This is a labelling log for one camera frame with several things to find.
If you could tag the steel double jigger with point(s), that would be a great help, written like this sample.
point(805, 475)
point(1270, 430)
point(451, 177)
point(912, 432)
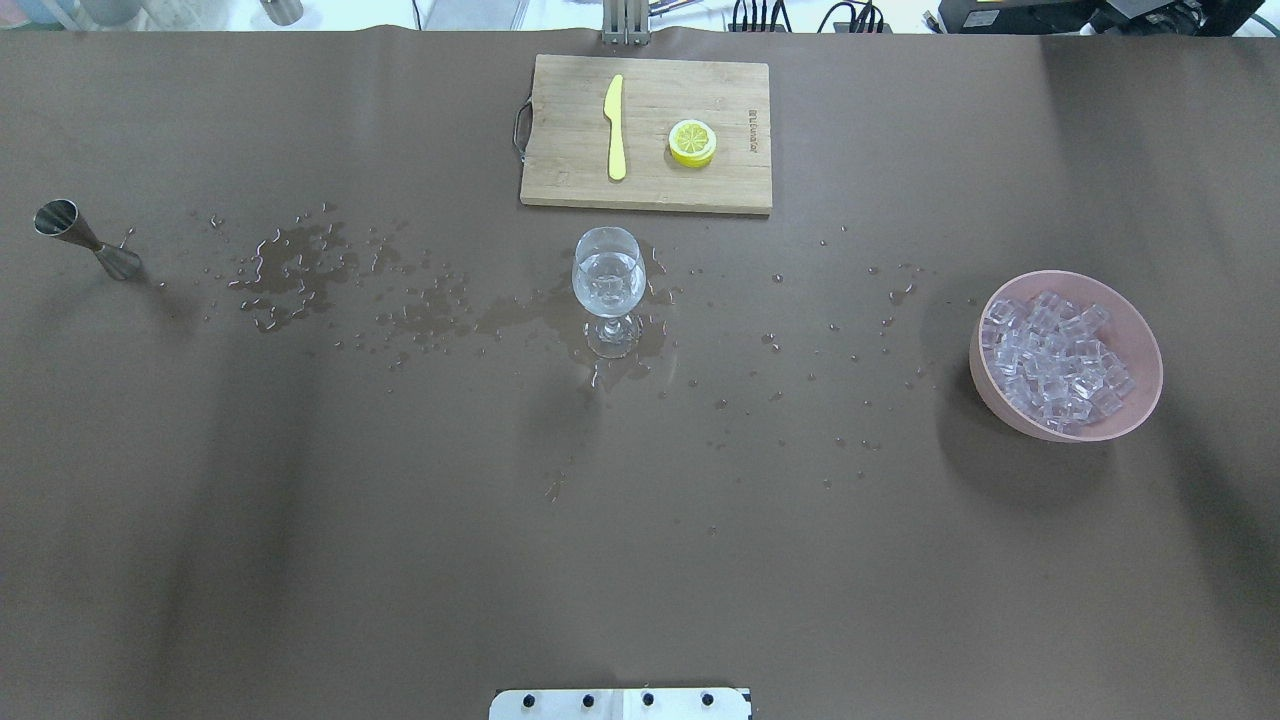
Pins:
point(61, 219)

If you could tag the clear wine glass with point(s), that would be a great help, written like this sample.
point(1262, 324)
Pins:
point(609, 280)

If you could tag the clear ice cubes pile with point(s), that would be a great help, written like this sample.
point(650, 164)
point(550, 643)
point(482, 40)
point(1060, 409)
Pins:
point(1050, 362)

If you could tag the yellow lemon slice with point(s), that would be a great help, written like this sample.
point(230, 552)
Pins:
point(692, 143)

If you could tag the bamboo cutting board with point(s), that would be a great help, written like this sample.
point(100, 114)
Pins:
point(565, 158)

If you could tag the yellow plastic knife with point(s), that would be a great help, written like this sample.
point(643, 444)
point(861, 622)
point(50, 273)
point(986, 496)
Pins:
point(613, 112)

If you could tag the pink bowl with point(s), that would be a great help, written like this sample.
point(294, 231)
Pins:
point(1129, 334)

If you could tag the aluminium frame post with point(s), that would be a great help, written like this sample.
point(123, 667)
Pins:
point(626, 22)

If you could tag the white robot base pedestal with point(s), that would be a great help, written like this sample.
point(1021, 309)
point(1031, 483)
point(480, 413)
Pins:
point(623, 703)

